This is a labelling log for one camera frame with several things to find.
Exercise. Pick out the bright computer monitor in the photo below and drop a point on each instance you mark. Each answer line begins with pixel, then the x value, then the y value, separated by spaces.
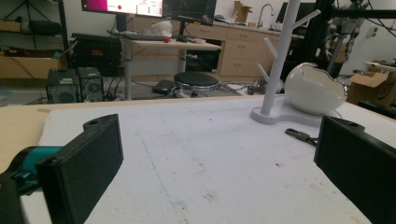
pixel 134 6

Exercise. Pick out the small dark metal clasp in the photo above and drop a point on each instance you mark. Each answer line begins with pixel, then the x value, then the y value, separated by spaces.
pixel 297 134

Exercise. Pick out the black tripod stand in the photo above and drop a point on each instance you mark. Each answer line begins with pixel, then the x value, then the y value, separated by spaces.
pixel 60 21

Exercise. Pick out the metal faucet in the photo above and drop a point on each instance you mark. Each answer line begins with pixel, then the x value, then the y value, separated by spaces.
pixel 264 9

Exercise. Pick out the wooden cabinet with drawers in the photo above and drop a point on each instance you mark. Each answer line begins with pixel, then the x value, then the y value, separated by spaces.
pixel 239 49

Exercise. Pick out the white tree-shaped stand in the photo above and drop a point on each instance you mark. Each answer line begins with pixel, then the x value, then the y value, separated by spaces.
pixel 281 53

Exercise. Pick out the white crumpled bag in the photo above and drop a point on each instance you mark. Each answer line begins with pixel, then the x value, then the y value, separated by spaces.
pixel 162 28

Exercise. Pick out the white egg-shaped bowl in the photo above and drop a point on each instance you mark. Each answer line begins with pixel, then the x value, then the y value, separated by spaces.
pixel 311 93

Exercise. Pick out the large black equipment case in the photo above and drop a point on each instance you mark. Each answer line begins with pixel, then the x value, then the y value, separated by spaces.
pixel 96 54

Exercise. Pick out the long cardboard box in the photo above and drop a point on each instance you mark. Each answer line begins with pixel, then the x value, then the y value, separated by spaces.
pixel 28 67

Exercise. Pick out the wooden desk with grey legs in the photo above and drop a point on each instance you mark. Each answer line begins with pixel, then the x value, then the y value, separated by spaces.
pixel 174 45

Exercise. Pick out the black keyboard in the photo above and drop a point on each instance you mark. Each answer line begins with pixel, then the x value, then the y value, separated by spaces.
pixel 141 37

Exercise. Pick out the dark computer monitor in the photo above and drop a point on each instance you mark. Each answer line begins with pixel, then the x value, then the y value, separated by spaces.
pixel 190 11

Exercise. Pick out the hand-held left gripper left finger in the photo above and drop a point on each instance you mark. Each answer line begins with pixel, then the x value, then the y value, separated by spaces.
pixel 81 168

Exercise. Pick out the open cardboard box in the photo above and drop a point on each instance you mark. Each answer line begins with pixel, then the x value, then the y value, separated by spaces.
pixel 370 88

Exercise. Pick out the round black stool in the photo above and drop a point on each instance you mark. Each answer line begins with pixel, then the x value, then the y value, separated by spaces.
pixel 196 79

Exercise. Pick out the small cardboard box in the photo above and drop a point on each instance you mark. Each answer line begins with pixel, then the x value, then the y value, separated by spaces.
pixel 241 12

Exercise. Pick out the black computer tower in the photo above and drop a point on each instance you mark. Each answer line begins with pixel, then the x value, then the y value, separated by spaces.
pixel 91 84
pixel 62 87

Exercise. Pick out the flat black device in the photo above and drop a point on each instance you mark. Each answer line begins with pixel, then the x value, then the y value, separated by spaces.
pixel 163 87

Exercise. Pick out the small red object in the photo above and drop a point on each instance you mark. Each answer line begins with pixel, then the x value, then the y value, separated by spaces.
pixel 166 40

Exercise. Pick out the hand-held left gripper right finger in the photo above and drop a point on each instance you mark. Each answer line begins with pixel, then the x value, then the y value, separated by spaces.
pixel 358 161

